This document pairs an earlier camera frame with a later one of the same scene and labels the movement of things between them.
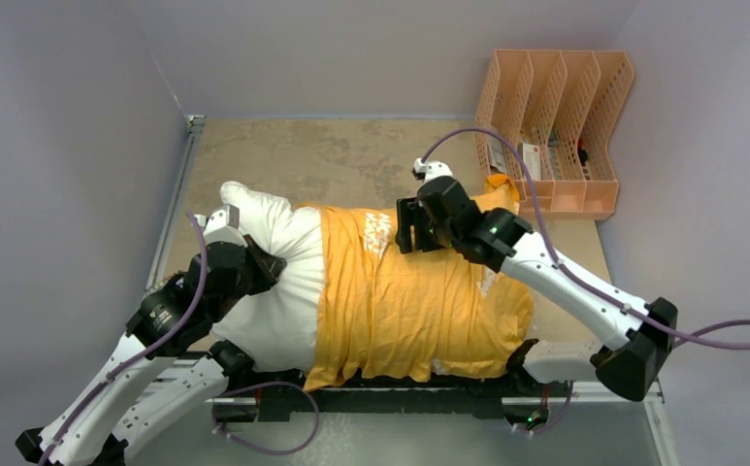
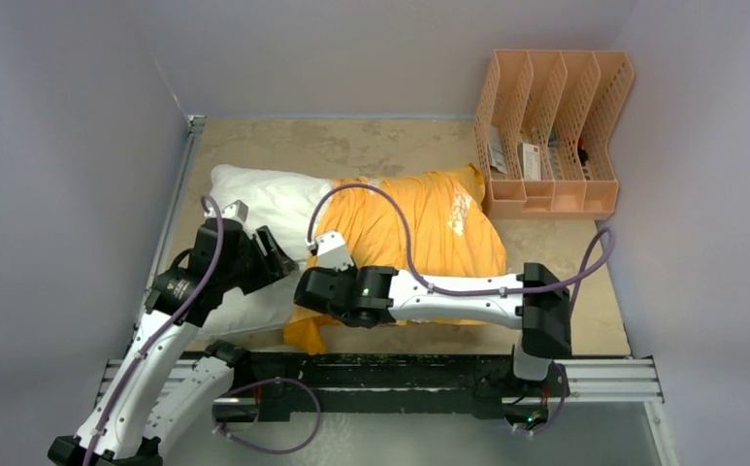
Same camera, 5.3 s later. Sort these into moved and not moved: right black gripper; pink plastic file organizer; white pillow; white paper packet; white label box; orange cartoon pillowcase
Moved: white pillow; orange cartoon pillowcase; right black gripper
Not moved: pink plastic file organizer; white label box; white paper packet
